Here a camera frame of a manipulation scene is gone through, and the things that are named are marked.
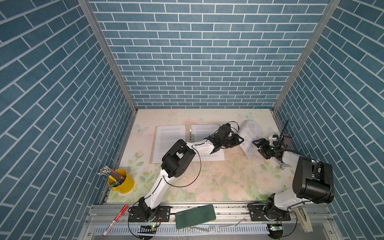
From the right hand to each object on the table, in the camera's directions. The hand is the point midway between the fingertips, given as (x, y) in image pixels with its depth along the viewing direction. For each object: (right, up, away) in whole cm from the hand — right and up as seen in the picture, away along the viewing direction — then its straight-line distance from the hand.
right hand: (255, 143), depth 94 cm
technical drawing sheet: (-1, +8, +6) cm, 10 cm away
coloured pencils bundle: (-78, -15, -19) cm, 82 cm away
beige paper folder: (-45, +10, +16) cm, 48 cm away
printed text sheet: (-59, +3, +10) cm, 60 cm away
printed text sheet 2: (-35, +2, -28) cm, 45 cm away
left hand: (-9, +2, -3) cm, 10 cm away
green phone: (-38, -34, -20) cm, 55 cm away
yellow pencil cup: (-72, -18, -19) cm, 77 cm away
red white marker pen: (-76, -33, -21) cm, 85 cm away
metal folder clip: (-42, +4, +9) cm, 43 cm away
